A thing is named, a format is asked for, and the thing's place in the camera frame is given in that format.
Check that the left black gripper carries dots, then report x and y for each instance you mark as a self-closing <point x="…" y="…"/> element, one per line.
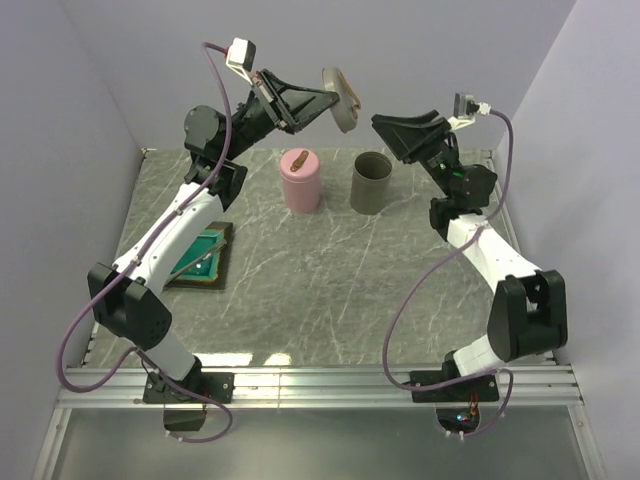
<point x="292" y="107"/>

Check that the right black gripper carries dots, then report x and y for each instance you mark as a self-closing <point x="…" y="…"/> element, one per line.
<point x="409" y="137"/>

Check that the grey round lid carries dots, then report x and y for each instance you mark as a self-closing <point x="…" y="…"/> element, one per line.
<point x="346" y="110"/>

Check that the pink round lid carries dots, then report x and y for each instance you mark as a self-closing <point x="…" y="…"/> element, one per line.
<point x="299" y="165"/>

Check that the metal tongs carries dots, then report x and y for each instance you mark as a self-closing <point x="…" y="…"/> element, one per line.
<point x="217" y="247"/>

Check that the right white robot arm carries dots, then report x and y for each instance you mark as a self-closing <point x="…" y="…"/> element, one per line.
<point x="528" y="313"/>

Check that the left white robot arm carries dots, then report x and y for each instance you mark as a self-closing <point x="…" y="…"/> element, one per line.
<point x="126" y="293"/>

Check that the grey cylindrical container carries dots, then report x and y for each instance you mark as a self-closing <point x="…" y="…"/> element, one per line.
<point x="370" y="182"/>

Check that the pink cylindrical container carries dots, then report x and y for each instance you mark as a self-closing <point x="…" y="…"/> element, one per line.
<point x="302" y="197"/>

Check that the black teal square plate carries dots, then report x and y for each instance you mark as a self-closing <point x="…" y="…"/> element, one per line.
<point x="209" y="274"/>

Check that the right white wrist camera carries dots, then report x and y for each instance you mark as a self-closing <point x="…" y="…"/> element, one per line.
<point x="465" y="110"/>

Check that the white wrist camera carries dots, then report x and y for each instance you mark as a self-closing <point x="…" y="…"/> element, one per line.
<point x="465" y="110"/>
<point x="240" y="57"/>

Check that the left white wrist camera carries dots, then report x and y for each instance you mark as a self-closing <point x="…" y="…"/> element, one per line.
<point x="240" y="57"/>

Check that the aluminium mounting rail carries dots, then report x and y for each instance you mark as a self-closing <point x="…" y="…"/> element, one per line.
<point x="338" y="387"/>

